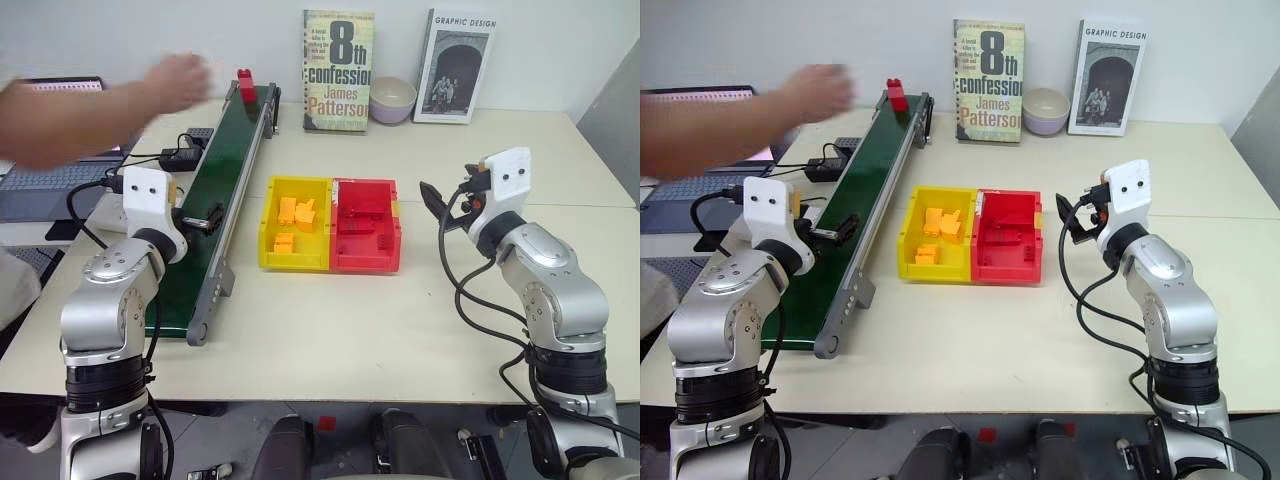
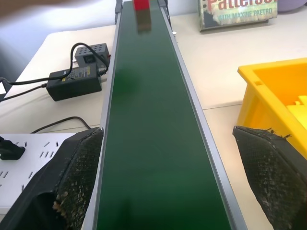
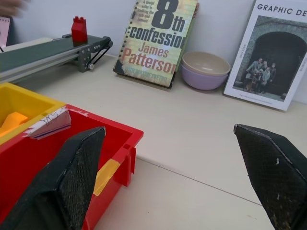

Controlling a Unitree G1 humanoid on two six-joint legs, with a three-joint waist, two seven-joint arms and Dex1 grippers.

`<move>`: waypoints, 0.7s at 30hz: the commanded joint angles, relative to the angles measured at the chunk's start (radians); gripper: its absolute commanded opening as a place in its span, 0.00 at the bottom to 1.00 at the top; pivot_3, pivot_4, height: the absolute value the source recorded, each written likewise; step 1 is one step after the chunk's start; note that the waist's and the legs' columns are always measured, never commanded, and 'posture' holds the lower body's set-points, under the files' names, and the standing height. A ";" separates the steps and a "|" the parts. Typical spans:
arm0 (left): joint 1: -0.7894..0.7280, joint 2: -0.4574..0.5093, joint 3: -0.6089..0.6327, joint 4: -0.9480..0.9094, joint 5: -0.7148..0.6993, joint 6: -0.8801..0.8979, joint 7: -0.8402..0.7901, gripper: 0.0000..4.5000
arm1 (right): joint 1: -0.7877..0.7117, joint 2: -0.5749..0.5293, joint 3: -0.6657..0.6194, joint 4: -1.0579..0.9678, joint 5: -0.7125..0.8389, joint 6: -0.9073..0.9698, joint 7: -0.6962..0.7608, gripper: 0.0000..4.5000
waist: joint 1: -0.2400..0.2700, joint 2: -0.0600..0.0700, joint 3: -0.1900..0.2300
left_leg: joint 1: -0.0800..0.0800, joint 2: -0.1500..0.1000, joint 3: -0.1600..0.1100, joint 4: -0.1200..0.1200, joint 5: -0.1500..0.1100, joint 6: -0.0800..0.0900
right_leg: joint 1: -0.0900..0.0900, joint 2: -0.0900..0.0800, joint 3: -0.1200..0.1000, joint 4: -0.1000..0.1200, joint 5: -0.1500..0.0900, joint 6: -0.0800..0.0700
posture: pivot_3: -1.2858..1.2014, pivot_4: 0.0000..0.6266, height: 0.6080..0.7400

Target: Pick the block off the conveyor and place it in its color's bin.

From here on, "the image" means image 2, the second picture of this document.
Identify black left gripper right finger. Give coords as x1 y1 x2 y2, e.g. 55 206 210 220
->
232 125 307 230

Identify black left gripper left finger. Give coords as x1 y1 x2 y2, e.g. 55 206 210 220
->
0 127 105 230

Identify green conveyor belt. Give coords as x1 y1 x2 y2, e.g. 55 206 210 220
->
83 0 249 230

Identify white power strip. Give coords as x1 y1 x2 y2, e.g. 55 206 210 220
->
0 133 78 213

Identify black plug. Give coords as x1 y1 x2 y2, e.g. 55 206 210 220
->
0 136 26 161

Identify yellow plastic bin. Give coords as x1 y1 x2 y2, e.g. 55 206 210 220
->
237 57 307 155

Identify black power adapter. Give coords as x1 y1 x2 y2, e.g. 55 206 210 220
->
46 64 106 102

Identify grey perforated control box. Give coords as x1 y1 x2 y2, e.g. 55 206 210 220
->
74 43 112 70

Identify paperback book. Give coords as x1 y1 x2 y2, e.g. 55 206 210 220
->
197 0 279 33

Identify red block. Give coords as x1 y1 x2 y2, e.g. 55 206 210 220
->
133 0 150 12

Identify black power strip cable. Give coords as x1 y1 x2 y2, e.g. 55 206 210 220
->
30 116 94 134

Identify black adapter cable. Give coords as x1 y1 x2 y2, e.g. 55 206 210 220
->
67 42 108 78

